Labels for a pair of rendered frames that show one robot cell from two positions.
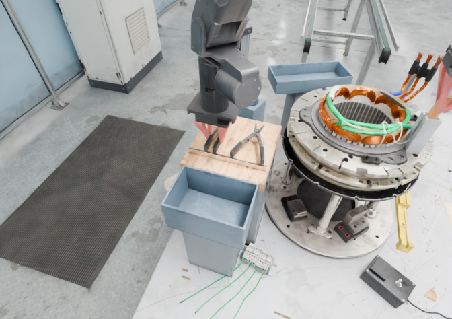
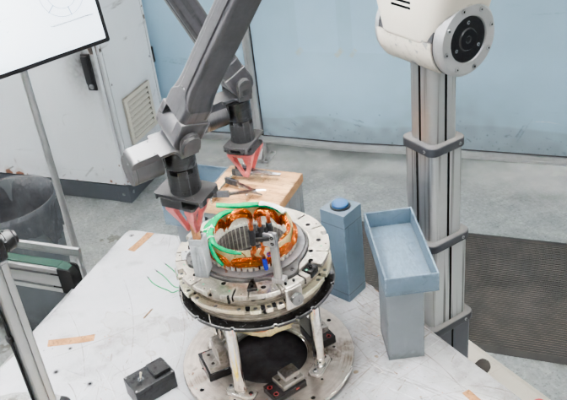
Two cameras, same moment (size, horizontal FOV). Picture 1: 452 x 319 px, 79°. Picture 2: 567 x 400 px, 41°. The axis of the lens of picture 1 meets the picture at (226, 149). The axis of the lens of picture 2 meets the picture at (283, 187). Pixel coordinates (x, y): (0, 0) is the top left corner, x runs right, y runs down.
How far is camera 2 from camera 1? 180 cm
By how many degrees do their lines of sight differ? 74
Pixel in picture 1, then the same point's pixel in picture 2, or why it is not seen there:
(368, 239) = (199, 381)
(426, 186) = not seen: outside the picture
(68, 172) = (490, 250)
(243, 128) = (271, 191)
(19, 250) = not seen: hidden behind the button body
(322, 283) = (166, 343)
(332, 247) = (197, 348)
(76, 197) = not seen: hidden behind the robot
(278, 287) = (172, 312)
